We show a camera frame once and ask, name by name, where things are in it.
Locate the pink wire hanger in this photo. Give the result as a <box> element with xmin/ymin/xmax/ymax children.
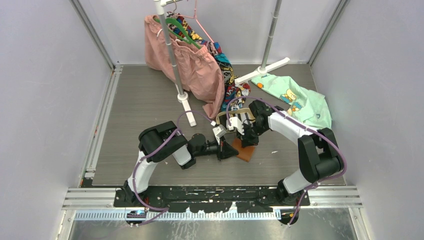
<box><xmin>179</xmin><ymin>0</ymin><xmax>215</xmax><ymax>43</ymax></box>

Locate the white clothes rack right post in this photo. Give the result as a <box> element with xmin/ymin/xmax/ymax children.
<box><xmin>234</xmin><ymin>0</ymin><xmax>290</xmax><ymax>85</ymax></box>

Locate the white clothes rack left post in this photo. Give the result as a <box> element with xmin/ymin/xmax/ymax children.
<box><xmin>154</xmin><ymin>0</ymin><xmax>197</xmax><ymax>127</ymax></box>

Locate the white clothes rack post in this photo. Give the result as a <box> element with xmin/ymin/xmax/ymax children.
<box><xmin>154</xmin><ymin>0</ymin><xmax>197</xmax><ymax>127</ymax></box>
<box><xmin>234</xmin><ymin>0</ymin><xmax>290</xmax><ymax>85</ymax></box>

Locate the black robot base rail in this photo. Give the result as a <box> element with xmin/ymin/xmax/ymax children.
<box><xmin>114</xmin><ymin>185</ymin><xmax>311</xmax><ymax>215</ymax></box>

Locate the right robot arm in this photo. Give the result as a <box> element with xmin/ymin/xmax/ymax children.
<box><xmin>230</xmin><ymin>99</ymin><xmax>345</xmax><ymax>206</ymax></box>

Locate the brown leather card holder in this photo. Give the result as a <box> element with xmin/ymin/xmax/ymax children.
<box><xmin>231</xmin><ymin>138</ymin><xmax>256</xmax><ymax>162</ymax></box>

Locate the purple cable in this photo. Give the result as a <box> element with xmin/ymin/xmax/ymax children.
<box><xmin>225</xmin><ymin>96</ymin><xmax>348</xmax><ymax>227</ymax></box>
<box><xmin>131</xmin><ymin>110</ymin><xmax>216</xmax><ymax>226</ymax></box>

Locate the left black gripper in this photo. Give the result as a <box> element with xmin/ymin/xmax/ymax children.
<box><xmin>194</xmin><ymin>135</ymin><xmax>239</xmax><ymax>161</ymax></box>

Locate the mint cartoon print cloth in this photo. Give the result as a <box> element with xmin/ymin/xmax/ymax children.
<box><xmin>251</xmin><ymin>74</ymin><xmax>332</xmax><ymax>129</ymax></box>

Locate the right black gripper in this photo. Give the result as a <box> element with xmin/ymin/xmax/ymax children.
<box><xmin>236</xmin><ymin>121</ymin><xmax>268</xmax><ymax>148</ymax></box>

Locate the colourful comic print garment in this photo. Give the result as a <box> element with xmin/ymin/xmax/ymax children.
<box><xmin>166</xmin><ymin>11</ymin><xmax>251</xmax><ymax>111</ymax></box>

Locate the beige oval card tray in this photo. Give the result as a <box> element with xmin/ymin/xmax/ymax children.
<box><xmin>215</xmin><ymin>108</ymin><xmax>255</xmax><ymax>127</ymax></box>

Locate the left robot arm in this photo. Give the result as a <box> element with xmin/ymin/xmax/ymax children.
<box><xmin>123</xmin><ymin>121</ymin><xmax>239</xmax><ymax>207</ymax></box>

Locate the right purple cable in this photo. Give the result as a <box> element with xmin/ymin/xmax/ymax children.
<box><xmin>225</xmin><ymin>96</ymin><xmax>348</xmax><ymax>227</ymax></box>

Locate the pink skirt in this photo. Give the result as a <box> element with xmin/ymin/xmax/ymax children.
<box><xmin>144</xmin><ymin>15</ymin><xmax>225</xmax><ymax>118</ymax></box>

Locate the green clothes hanger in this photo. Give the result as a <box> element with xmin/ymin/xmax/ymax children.
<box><xmin>165</xmin><ymin>17</ymin><xmax>202</xmax><ymax>49</ymax></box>

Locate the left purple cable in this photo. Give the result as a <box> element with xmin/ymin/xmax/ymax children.
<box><xmin>131</xmin><ymin>110</ymin><xmax>216</xmax><ymax>226</ymax></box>

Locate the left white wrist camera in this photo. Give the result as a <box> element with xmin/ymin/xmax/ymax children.
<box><xmin>211</xmin><ymin>121</ymin><xmax>227</xmax><ymax>144</ymax></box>

